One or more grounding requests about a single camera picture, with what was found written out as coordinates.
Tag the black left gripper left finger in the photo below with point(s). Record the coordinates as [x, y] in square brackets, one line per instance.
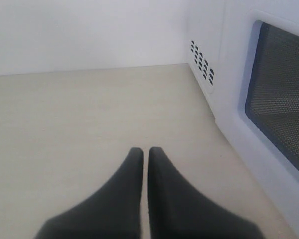
[112, 212]

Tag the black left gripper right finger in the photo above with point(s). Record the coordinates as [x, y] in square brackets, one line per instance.
[177, 210]

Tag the white microwave door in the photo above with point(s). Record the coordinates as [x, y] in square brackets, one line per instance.
[257, 95]

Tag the white microwave oven body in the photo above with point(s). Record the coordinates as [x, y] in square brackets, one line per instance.
[204, 25]

